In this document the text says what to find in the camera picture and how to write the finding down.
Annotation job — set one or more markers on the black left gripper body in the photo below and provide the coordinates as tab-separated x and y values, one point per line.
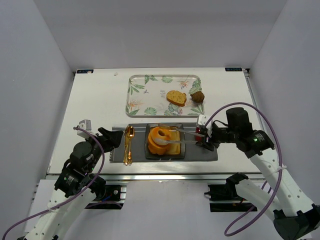
102	141

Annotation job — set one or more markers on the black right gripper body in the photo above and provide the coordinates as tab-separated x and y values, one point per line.
210	139

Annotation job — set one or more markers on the orange round sponge cake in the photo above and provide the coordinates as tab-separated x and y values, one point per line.
155	148

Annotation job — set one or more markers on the orange glazed bagel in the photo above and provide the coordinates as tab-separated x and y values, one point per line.
160	136

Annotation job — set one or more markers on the stainless steel serving tongs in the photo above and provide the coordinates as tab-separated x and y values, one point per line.
179	137

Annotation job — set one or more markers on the brown bread slice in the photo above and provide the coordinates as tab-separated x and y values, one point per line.
176	98

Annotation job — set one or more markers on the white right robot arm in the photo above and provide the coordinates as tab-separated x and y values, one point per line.
292	212

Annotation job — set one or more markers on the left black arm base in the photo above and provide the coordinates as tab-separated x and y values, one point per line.
113	199

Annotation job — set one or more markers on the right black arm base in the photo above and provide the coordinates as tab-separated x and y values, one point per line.
221	201

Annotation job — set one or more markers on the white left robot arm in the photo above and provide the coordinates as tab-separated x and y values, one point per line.
77	187

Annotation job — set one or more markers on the gold spoon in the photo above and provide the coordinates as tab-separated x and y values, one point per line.
131	147

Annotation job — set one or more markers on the gold knife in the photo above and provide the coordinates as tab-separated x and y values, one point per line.
125	159

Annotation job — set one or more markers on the brown square ceramic plate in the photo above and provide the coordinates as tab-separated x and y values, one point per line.
176	150

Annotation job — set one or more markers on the dark brown chocolate pastry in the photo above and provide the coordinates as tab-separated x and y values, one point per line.
197	97

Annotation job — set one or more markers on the floral white serving tray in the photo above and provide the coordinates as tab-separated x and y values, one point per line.
147	95

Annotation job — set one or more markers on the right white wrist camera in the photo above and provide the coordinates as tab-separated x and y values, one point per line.
205	125

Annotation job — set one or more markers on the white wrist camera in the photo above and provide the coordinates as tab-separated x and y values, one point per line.
205	125
83	127

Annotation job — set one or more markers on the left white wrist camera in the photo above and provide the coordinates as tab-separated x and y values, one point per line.
83	127

